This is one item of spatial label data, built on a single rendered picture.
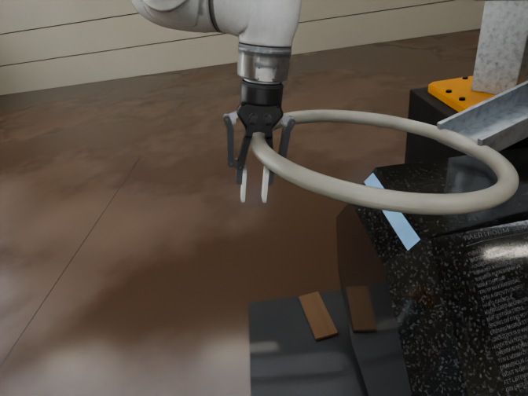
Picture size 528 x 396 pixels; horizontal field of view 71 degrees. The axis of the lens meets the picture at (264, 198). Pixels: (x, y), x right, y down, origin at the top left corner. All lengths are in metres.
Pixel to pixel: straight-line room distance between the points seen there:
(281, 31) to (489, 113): 0.59
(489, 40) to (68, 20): 6.76
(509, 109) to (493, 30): 0.86
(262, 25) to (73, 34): 7.14
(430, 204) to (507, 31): 1.38
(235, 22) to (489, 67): 1.45
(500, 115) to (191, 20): 0.74
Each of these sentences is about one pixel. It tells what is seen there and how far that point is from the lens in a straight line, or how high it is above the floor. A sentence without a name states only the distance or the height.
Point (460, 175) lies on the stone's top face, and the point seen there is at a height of 0.84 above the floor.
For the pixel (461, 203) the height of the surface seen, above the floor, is 1.07.
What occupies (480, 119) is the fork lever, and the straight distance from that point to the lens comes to 1.02.
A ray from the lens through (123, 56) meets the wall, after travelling 7.44.
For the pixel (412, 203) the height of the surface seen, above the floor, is 1.09.
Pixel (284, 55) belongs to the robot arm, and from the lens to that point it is 0.64.
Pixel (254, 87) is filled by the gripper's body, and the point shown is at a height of 1.22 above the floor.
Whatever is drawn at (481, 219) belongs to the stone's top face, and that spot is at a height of 0.84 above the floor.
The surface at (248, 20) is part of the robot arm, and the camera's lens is 0.63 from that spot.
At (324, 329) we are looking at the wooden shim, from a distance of 1.72.
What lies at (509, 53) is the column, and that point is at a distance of 1.88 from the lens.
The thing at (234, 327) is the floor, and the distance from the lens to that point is 1.82.
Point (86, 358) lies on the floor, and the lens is 2.00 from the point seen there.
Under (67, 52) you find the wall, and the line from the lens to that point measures 7.82.
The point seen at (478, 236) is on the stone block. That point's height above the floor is 0.83.
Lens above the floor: 1.39
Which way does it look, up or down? 32 degrees down
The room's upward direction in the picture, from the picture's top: 9 degrees counter-clockwise
